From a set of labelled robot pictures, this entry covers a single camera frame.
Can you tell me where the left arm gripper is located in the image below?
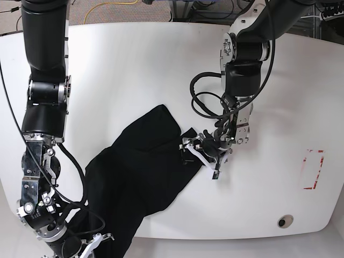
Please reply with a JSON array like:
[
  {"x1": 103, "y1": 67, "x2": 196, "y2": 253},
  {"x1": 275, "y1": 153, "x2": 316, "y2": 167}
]
[{"x1": 179, "y1": 129, "x2": 233, "y2": 173}]

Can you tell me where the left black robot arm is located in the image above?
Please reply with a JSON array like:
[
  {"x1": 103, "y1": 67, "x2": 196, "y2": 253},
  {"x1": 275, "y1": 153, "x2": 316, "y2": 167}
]
[{"x1": 180, "y1": 1, "x2": 315, "y2": 180}]

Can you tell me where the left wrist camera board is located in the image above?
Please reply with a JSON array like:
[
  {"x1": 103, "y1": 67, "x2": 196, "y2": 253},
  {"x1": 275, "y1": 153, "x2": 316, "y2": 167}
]
[{"x1": 212, "y1": 171, "x2": 220, "y2": 180}]

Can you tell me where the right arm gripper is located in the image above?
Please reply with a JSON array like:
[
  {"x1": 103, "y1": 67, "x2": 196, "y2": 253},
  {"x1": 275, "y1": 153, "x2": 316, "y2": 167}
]
[{"x1": 44, "y1": 232, "x2": 116, "y2": 258}]

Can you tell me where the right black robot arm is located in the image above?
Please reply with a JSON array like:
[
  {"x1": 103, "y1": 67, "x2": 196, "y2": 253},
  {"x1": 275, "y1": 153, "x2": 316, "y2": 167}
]
[{"x1": 17, "y1": 1, "x2": 113, "y2": 257}]

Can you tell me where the red tape rectangle marking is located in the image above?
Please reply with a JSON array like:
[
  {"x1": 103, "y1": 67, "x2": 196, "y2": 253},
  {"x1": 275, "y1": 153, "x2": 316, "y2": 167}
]
[{"x1": 300, "y1": 149, "x2": 325, "y2": 190}]

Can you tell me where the yellow cable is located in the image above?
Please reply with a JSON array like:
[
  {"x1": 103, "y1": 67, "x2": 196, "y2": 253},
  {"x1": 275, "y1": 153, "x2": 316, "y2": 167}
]
[{"x1": 84, "y1": 1, "x2": 138, "y2": 25}]

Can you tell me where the black t-shirt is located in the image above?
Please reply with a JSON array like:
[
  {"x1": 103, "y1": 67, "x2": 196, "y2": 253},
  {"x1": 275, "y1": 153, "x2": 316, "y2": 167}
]
[{"x1": 70, "y1": 105, "x2": 202, "y2": 257}]

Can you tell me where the right table cable grommet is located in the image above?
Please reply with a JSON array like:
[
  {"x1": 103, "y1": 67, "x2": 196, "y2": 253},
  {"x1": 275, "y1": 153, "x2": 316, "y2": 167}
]
[{"x1": 277, "y1": 214, "x2": 293, "y2": 228}]

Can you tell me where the white power strip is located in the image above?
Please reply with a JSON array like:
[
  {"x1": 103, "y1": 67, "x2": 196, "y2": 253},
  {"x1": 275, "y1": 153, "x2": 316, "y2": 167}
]
[{"x1": 320, "y1": 1, "x2": 343, "y2": 21}]

